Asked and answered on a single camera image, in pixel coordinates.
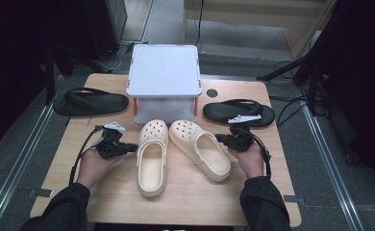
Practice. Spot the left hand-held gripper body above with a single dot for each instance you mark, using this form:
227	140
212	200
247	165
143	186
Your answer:
110	146

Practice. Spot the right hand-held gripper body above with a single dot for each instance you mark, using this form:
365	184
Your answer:
241	139

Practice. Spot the cream clog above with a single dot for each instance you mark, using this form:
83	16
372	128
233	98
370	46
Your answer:
152	166
208	154

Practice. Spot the black flip-flop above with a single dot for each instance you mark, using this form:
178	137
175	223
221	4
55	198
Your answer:
220	112
89	107

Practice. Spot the white shoe rack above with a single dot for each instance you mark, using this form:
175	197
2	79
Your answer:
163	70

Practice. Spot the person's right hand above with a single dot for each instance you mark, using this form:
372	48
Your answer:
253	162

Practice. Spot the person's left hand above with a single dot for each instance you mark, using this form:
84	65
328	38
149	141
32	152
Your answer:
92	166

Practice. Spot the black round table grommet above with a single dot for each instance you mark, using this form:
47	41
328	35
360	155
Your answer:
212	93

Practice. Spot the grey tape strip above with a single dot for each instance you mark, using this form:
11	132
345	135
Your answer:
41	192
293	199

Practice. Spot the black tripod stand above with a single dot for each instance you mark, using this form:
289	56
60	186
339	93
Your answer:
281	69

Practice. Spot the black cabinet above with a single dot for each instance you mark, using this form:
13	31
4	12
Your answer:
105	29

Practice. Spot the dark curtain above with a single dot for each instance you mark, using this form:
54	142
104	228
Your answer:
362	80
15	64

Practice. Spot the metal floor rail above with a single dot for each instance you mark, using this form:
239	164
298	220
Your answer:
323	150
23	160

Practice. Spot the black metal post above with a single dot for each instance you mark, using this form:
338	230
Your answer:
50	83

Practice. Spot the light wooden frame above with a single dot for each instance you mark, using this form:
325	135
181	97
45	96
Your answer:
240	12

